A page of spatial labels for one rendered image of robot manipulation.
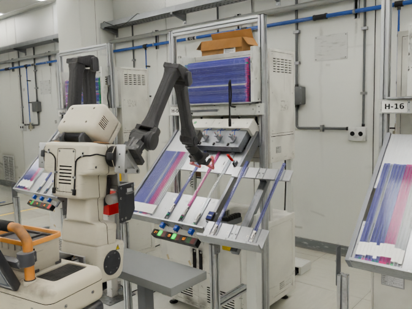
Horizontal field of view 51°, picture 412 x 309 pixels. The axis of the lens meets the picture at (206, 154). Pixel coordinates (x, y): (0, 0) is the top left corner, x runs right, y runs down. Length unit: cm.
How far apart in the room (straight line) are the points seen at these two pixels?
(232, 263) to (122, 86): 182
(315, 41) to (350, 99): 61
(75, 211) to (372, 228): 125
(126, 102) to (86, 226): 204
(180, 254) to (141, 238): 108
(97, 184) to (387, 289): 140
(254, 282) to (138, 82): 217
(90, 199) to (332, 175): 266
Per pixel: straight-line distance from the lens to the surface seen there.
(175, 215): 250
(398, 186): 207
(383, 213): 200
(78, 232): 188
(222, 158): 261
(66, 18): 590
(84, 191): 176
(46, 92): 733
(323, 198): 410
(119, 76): 372
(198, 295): 294
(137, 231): 393
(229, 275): 271
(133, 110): 378
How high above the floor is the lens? 136
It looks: 6 degrees down
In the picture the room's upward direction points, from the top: 1 degrees counter-clockwise
